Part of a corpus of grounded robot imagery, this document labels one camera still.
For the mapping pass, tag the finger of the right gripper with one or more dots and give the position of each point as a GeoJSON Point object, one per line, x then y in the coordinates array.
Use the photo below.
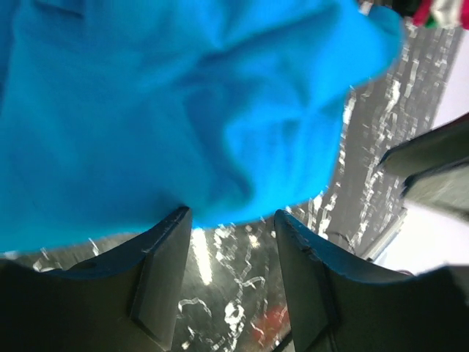
{"type": "Point", "coordinates": [443, 189]}
{"type": "Point", "coordinates": [443, 145]}

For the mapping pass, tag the green folded t shirt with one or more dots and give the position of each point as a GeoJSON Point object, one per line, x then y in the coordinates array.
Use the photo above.
{"type": "Point", "coordinates": [431, 23]}

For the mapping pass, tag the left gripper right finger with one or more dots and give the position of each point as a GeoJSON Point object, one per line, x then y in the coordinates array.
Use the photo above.
{"type": "Point", "coordinates": [339, 302]}

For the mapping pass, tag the white folded t shirt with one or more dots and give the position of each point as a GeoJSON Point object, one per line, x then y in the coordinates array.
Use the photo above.
{"type": "Point", "coordinates": [446, 13]}

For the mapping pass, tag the blue t shirt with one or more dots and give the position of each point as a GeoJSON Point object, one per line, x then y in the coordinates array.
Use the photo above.
{"type": "Point", "coordinates": [115, 113]}

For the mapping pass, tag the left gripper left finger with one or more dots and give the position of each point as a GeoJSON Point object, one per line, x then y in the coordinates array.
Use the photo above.
{"type": "Point", "coordinates": [124, 299]}

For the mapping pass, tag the red folded t shirt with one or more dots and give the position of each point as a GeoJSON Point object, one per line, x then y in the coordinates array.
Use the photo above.
{"type": "Point", "coordinates": [422, 13]}

